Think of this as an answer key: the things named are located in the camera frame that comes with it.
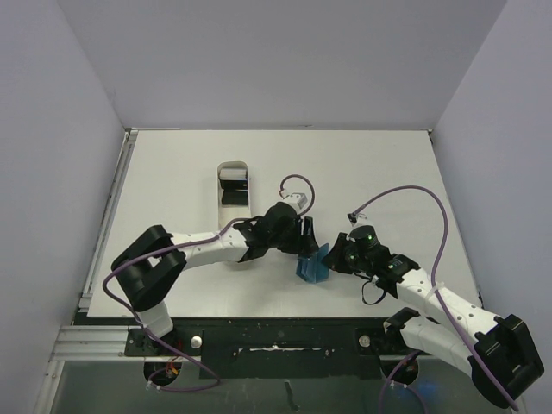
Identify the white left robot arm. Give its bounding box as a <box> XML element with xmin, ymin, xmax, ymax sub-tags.
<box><xmin>103</xmin><ymin>202</ymin><xmax>329</xmax><ymax>354</ymax></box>

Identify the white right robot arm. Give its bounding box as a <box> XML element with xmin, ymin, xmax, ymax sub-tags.
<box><xmin>323</xmin><ymin>225</ymin><xmax>544</xmax><ymax>409</ymax></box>

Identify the white card tray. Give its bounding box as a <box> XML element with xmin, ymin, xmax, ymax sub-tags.
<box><xmin>217</xmin><ymin>160</ymin><xmax>252</xmax><ymax>229</ymax></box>

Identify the black credit card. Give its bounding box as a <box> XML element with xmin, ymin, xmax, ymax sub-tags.
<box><xmin>220</xmin><ymin>179</ymin><xmax>249</xmax><ymax>206</ymax></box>

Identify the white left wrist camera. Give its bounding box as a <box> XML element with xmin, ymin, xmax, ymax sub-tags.
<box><xmin>282</xmin><ymin>191</ymin><xmax>308</xmax><ymax>214</ymax></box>

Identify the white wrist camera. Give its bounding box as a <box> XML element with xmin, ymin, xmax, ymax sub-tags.
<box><xmin>348</xmin><ymin>212</ymin><xmax>373</xmax><ymax>229</ymax></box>
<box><xmin>282</xmin><ymin>191</ymin><xmax>308</xmax><ymax>214</ymax></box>

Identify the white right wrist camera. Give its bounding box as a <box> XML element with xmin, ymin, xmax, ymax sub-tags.
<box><xmin>348</xmin><ymin>212</ymin><xmax>373</xmax><ymax>229</ymax></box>

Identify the short black cable loop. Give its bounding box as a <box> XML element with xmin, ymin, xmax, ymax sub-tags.
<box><xmin>360</xmin><ymin>278</ymin><xmax>387</xmax><ymax>306</ymax></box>

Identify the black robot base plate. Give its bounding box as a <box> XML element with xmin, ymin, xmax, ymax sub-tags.
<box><xmin>124</xmin><ymin>317</ymin><xmax>411</xmax><ymax>392</ymax></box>

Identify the aluminium frame rail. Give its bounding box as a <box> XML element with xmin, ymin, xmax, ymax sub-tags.
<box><xmin>50</xmin><ymin>325</ymin><xmax>129</xmax><ymax>361</ymax></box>

